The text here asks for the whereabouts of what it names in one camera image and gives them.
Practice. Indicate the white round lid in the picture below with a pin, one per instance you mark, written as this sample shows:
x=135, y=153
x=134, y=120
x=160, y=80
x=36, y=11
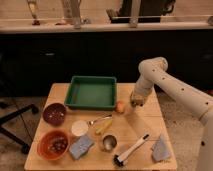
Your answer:
x=79, y=128

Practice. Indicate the yellow banana toy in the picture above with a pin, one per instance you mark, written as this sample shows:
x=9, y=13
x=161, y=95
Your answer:
x=104, y=127

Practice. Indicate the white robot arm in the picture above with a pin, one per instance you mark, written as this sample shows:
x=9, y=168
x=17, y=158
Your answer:
x=153, y=72

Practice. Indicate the orange bowl with contents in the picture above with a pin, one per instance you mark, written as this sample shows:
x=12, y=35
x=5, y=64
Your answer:
x=53, y=145

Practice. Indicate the grey folded cloth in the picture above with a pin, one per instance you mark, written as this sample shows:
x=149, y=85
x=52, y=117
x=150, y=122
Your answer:
x=160, y=149

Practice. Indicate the dark red bowl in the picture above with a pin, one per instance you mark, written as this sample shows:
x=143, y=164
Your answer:
x=54, y=114

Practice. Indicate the wooden table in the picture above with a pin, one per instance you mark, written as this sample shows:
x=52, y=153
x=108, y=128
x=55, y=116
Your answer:
x=127, y=128

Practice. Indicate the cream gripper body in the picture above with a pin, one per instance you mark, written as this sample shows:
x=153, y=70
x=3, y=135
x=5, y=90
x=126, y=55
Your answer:
x=138, y=99

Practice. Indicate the metal cup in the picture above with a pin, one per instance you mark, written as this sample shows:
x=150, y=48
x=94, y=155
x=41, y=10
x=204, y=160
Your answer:
x=109, y=142

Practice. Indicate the white handled dish brush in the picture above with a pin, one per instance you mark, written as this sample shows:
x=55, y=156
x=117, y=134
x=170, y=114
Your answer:
x=120, y=159

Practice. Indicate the orange ball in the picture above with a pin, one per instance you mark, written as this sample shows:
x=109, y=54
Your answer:
x=120, y=107

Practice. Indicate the blue sponge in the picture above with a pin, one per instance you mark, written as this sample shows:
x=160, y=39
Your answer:
x=81, y=146

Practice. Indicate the green plastic tray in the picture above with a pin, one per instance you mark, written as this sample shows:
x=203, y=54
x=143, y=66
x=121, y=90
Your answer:
x=92, y=93

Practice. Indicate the metal spoon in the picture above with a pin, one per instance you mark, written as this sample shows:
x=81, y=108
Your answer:
x=92, y=122

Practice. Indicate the black office chair base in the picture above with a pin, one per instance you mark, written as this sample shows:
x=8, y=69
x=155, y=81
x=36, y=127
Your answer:
x=24, y=147

